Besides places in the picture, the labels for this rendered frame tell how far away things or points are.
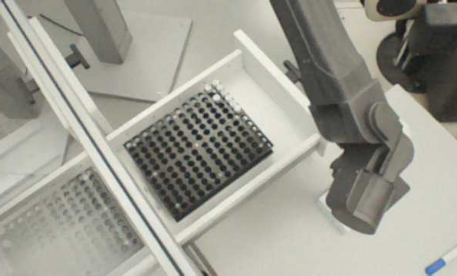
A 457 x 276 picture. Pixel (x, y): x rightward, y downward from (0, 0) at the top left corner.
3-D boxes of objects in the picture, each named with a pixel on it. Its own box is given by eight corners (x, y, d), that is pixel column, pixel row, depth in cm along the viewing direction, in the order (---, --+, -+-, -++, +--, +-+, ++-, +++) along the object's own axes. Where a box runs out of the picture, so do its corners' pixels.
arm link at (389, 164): (424, 137, 51) (380, 116, 52) (402, 185, 49) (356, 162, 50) (406, 157, 57) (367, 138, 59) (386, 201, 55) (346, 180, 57)
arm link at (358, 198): (383, 94, 47) (327, 100, 54) (336, 182, 43) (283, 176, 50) (434, 159, 52) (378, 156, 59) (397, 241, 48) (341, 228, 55)
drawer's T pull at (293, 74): (286, 61, 86) (287, 57, 85) (311, 87, 84) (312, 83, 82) (272, 70, 86) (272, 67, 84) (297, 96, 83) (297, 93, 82)
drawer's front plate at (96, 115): (55, 44, 102) (34, 14, 92) (113, 131, 91) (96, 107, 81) (48, 48, 101) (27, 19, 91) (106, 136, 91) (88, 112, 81)
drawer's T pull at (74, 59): (75, 45, 91) (73, 41, 90) (91, 68, 89) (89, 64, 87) (60, 54, 91) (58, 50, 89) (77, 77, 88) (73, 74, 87)
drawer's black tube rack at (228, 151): (220, 96, 91) (217, 80, 85) (273, 157, 85) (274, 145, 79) (131, 156, 87) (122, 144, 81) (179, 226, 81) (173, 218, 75)
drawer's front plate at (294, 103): (241, 58, 97) (238, 27, 87) (329, 153, 87) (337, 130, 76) (235, 62, 96) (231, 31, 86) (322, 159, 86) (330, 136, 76)
